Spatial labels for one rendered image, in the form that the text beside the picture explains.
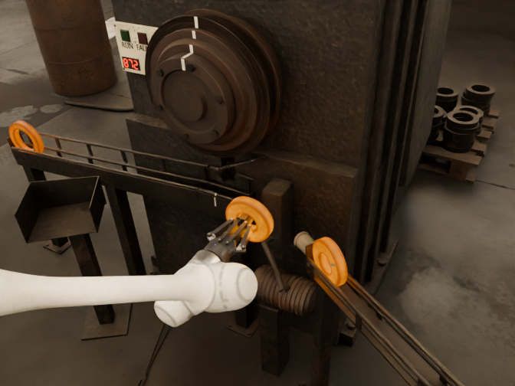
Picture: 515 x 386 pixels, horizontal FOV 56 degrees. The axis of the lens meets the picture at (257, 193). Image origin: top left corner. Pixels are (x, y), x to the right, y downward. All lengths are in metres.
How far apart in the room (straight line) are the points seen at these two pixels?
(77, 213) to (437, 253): 1.75
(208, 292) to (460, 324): 1.51
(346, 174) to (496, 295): 1.21
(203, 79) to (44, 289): 0.72
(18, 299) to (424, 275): 1.93
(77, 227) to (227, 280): 0.97
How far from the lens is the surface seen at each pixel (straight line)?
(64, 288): 1.07
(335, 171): 1.59
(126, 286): 1.05
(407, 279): 2.49
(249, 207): 1.40
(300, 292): 1.65
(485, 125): 3.62
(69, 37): 4.36
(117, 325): 2.34
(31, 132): 2.44
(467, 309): 2.44
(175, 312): 1.20
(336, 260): 1.42
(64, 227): 1.96
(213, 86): 1.41
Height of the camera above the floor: 1.75
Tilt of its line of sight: 36 degrees down
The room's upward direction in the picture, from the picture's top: 3 degrees counter-clockwise
